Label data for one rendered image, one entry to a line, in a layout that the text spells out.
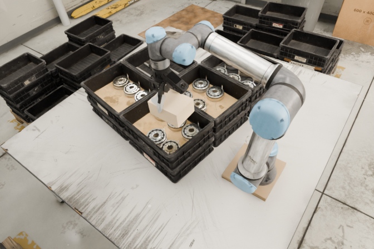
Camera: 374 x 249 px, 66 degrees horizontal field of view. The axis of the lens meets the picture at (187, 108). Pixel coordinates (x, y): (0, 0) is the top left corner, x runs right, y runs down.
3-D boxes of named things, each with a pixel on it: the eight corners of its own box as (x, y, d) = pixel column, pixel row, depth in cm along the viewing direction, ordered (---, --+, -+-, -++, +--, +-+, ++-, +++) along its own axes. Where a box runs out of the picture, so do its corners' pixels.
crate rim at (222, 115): (252, 94, 156) (252, 90, 154) (215, 124, 142) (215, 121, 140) (198, 65, 178) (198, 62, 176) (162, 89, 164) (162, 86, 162)
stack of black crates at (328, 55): (325, 81, 272) (340, 39, 240) (314, 100, 256) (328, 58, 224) (285, 68, 290) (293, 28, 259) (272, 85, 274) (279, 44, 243)
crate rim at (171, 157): (215, 124, 142) (215, 121, 140) (170, 162, 128) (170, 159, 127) (162, 89, 164) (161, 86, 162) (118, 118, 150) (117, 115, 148)
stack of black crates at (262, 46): (284, 68, 290) (290, 39, 267) (271, 85, 274) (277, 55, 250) (249, 57, 309) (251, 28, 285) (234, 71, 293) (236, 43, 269)
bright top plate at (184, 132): (205, 129, 147) (205, 129, 146) (192, 142, 142) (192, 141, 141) (190, 121, 152) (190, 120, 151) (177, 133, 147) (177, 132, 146)
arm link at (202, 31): (322, 75, 94) (201, 10, 109) (309, 95, 88) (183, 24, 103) (307, 98, 103) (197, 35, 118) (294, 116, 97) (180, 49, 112)
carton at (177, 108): (194, 110, 130) (193, 98, 125) (178, 127, 124) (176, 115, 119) (167, 98, 138) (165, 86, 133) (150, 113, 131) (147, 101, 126)
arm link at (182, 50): (202, 36, 101) (177, 28, 106) (182, 52, 95) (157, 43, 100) (203, 55, 107) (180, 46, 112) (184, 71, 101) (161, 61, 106)
